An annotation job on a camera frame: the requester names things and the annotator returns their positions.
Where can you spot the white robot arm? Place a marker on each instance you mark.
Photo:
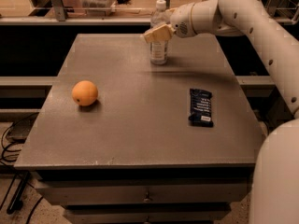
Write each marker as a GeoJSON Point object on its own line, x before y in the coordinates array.
{"type": "Point", "coordinates": [275, 188]}

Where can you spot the grey drawer cabinet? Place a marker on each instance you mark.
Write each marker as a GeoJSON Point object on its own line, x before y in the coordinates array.
{"type": "Point", "coordinates": [132, 157]}

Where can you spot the grey power adapter box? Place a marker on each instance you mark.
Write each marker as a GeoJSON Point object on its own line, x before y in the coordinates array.
{"type": "Point", "coordinates": [19, 131]}

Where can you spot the orange fruit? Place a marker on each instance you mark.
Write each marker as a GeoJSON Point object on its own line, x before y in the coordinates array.
{"type": "Point", "coordinates": [84, 93]}

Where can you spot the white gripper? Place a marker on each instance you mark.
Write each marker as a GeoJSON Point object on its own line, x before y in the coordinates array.
{"type": "Point", "coordinates": [182, 20]}

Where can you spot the clear plastic container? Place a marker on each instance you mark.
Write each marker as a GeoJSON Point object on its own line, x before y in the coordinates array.
{"type": "Point", "coordinates": [97, 7]}

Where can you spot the clear plastic water bottle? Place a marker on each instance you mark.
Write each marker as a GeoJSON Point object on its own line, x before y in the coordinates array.
{"type": "Point", "coordinates": [158, 49]}

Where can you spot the dark blue snack bar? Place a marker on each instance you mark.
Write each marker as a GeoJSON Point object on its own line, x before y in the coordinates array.
{"type": "Point", "coordinates": [200, 108]}

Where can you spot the grey metal shelf rail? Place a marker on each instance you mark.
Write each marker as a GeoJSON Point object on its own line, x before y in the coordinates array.
{"type": "Point", "coordinates": [74, 21]}

